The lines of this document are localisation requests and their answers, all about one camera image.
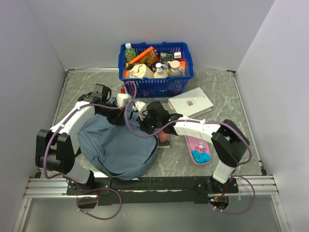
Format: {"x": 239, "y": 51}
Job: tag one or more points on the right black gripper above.
{"x": 143, "y": 125}

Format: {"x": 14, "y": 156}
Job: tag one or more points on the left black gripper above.
{"x": 119, "y": 119}

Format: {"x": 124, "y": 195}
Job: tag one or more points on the Jane Eyre book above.
{"x": 164, "y": 140}

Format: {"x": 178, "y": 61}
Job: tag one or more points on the blue grey backpack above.
{"x": 124, "y": 152}

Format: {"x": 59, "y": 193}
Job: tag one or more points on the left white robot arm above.
{"x": 54, "y": 147}

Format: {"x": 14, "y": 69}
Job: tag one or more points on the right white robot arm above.
{"x": 231, "y": 145}

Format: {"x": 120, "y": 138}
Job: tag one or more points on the beige crumpled paper bag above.
{"x": 140, "y": 71}

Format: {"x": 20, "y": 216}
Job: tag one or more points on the blue plastic shopping basket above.
{"x": 156, "y": 87}

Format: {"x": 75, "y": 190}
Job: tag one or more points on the white notebook with barcode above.
{"x": 191, "y": 103}

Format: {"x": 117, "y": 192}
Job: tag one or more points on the beige pump bottle white cap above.
{"x": 160, "y": 71}

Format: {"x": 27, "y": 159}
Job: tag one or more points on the pink cat pencil case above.
{"x": 199, "y": 150}

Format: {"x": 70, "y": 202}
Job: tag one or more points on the grey pump bottle beige cap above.
{"x": 175, "y": 70}

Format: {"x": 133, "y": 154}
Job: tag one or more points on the orange box in basket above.
{"x": 182, "y": 66}

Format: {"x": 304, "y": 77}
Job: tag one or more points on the black green product box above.
{"x": 166, "y": 57}

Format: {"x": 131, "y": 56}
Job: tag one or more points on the orange snack box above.
{"x": 148, "y": 57}

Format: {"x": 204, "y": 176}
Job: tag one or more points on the green drink bottle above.
{"x": 130, "y": 53}

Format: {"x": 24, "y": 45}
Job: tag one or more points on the small white barcode box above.
{"x": 177, "y": 55}

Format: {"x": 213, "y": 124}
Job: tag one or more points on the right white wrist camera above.
{"x": 140, "y": 107}

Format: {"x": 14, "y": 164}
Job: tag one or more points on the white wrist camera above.
{"x": 140, "y": 107}
{"x": 122, "y": 98}

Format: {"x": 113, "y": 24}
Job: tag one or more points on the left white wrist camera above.
{"x": 122, "y": 98}

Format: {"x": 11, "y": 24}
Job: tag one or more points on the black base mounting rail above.
{"x": 195, "y": 189}

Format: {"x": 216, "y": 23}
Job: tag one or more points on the aluminium frame rail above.
{"x": 46, "y": 188}

